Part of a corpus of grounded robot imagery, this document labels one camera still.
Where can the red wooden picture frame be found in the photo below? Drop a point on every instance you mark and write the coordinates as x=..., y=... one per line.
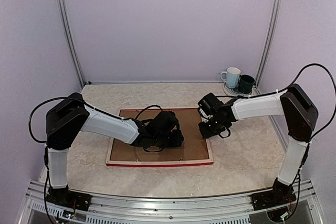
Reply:
x=157, y=162

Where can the aluminium front rail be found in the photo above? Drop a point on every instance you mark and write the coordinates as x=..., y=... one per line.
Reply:
x=234, y=208

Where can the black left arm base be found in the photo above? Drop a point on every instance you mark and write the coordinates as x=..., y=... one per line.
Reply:
x=70, y=199

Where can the light blue mug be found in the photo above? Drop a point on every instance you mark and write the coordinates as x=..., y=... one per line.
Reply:
x=230, y=77

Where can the white plate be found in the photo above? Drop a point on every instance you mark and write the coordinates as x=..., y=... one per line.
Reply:
x=234, y=92

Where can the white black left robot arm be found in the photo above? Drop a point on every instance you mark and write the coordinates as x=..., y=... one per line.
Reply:
x=73, y=115

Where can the aluminium corner post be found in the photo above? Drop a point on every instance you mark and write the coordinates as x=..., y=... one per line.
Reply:
x=268, y=42
x=70, y=42

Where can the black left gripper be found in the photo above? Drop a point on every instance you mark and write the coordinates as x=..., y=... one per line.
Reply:
x=177, y=142

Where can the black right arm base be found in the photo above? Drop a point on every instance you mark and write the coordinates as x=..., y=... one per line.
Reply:
x=278, y=195

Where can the brown frame backing board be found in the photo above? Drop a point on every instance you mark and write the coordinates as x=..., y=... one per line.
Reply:
x=194, y=145

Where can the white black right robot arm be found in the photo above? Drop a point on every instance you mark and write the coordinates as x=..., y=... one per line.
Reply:
x=292, y=104

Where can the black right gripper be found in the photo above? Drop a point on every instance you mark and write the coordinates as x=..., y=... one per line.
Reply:
x=207, y=134

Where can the left aluminium corner post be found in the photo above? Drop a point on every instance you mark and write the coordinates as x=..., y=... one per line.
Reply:
x=70, y=42

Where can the dark green mug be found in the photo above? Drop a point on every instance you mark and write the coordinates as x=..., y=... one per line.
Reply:
x=245, y=84

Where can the right aluminium corner post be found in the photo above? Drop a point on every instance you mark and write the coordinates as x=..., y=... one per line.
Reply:
x=268, y=42

